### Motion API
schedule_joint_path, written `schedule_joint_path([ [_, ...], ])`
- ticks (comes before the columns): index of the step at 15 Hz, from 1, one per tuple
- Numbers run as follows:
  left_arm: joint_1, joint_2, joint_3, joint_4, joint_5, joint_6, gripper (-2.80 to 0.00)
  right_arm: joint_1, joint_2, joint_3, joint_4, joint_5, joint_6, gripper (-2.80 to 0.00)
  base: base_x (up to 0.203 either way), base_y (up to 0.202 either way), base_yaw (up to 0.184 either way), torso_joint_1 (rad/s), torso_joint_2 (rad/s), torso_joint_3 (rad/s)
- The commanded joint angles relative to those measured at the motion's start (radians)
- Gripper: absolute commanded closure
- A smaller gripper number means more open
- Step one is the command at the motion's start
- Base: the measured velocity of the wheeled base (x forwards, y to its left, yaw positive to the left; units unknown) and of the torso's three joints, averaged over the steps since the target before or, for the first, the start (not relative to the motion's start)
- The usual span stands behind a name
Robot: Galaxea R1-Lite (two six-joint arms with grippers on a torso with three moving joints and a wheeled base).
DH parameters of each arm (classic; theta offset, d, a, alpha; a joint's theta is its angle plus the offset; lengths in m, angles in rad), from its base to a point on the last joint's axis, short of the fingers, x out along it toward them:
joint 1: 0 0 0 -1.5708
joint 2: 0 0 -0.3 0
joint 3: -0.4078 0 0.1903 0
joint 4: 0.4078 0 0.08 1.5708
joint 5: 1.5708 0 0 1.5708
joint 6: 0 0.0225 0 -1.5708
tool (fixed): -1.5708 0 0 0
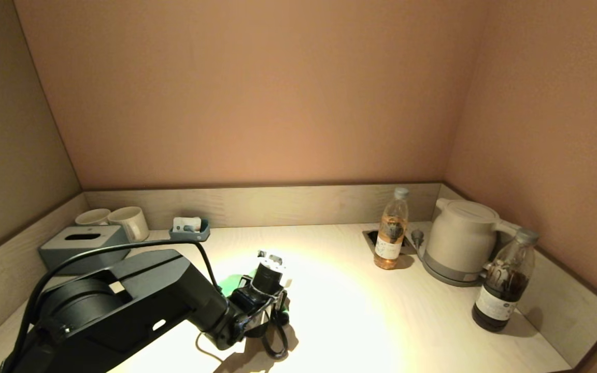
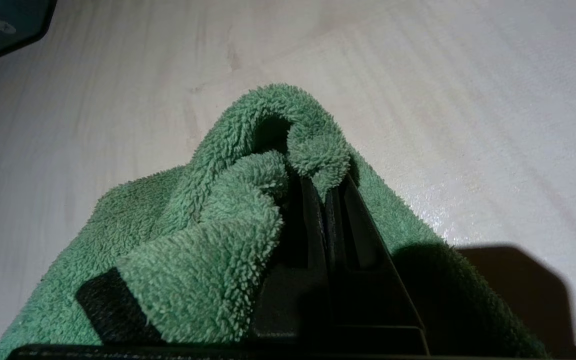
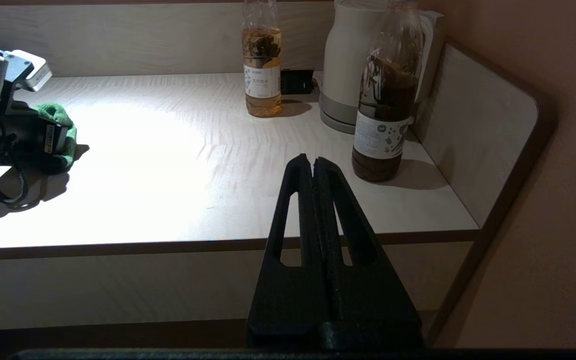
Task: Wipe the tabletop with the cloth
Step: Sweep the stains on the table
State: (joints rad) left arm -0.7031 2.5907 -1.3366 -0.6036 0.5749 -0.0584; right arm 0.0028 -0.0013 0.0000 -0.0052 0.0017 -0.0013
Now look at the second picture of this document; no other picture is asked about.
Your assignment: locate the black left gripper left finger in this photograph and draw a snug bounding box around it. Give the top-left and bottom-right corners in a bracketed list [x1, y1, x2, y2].
[249, 175, 332, 346]

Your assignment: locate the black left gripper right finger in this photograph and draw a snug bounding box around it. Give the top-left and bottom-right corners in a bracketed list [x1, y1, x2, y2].
[325, 172, 430, 347]

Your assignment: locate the green microfiber cloth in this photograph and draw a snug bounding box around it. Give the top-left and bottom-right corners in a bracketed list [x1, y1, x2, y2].
[0, 83, 549, 360]

